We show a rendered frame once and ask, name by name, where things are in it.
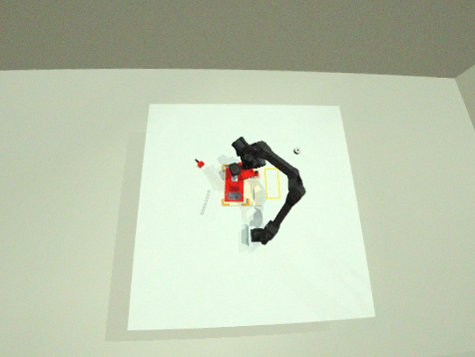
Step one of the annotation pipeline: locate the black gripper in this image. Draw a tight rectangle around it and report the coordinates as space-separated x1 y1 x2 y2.
229 157 266 177

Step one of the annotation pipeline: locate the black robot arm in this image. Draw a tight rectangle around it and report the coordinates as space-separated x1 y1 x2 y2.
232 137 306 245

